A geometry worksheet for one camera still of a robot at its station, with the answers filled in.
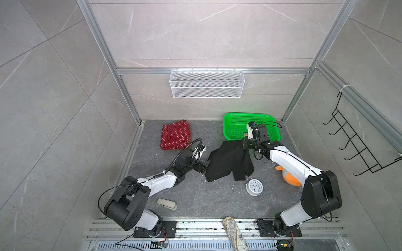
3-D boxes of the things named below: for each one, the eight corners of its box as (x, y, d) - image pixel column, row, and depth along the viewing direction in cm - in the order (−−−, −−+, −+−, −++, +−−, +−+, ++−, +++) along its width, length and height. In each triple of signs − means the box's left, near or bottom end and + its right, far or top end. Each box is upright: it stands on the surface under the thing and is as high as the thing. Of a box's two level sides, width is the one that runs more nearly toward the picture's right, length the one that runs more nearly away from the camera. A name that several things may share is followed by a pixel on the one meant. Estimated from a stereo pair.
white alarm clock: (247, 196, 85) (248, 194, 82) (244, 180, 90) (245, 178, 88) (263, 196, 85) (265, 194, 82) (259, 180, 90) (261, 178, 88)
